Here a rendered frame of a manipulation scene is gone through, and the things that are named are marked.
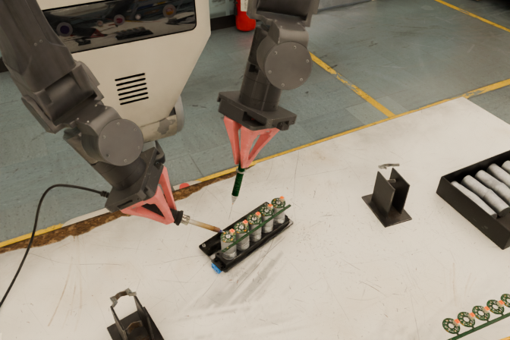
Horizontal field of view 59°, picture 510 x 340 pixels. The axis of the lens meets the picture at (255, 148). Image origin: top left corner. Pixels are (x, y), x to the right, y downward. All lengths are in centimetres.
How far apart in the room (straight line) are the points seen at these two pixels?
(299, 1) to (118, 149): 29
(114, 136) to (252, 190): 40
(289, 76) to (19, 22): 29
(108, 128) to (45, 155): 185
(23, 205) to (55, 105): 157
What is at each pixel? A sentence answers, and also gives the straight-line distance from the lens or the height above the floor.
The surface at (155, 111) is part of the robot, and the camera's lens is 99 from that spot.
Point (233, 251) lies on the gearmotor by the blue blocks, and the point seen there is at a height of 79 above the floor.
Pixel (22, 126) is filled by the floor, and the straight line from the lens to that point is 267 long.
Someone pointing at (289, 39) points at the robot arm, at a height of 115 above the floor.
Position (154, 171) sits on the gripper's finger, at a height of 94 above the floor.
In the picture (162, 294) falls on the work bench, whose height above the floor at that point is 75.
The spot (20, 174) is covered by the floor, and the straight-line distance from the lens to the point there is 233.
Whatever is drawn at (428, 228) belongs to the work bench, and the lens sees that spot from 88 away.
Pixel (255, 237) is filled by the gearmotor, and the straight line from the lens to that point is 77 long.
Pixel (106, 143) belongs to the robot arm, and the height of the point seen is 104.
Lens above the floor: 136
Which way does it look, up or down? 38 degrees down
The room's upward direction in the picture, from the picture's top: straight up
